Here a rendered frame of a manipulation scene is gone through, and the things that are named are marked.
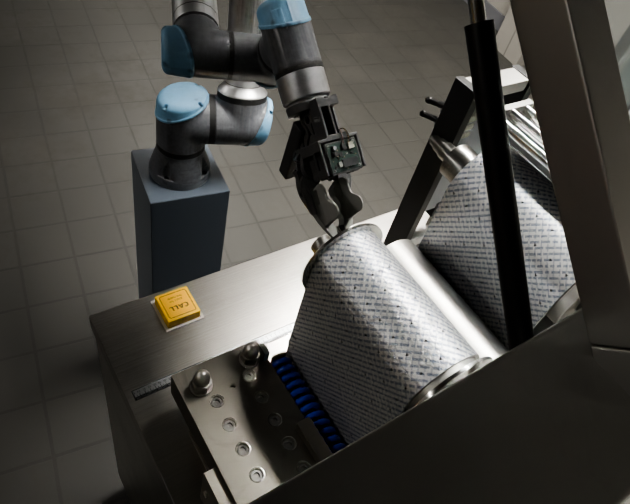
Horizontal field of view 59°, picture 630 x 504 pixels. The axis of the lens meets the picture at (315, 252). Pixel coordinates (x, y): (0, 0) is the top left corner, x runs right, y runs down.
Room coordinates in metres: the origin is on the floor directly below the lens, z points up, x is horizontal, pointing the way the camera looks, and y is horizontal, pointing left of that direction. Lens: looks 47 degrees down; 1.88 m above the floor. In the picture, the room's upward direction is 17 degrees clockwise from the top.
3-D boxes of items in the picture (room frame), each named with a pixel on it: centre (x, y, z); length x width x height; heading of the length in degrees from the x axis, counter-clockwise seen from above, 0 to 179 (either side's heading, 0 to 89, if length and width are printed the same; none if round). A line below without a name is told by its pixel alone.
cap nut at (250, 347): (0.50, 0.05, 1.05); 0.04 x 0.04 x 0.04
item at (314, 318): (0.46, -0.09, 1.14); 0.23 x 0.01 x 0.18; 46
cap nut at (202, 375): (0.42, 0.11, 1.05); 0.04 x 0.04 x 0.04
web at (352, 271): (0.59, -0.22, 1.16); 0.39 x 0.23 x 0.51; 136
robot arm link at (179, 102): (1.04, 0.38, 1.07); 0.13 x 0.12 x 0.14; 114
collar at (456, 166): (0.78, -0.20, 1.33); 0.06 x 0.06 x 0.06; 46
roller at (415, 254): (0.58, -0.21, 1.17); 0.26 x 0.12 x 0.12; 46
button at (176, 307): (0.63, 0.24, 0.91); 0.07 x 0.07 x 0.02; 46
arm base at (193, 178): (1.04, 0.39, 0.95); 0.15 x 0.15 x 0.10
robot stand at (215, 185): (1.04, 0.39, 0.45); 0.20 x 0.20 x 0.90; 38
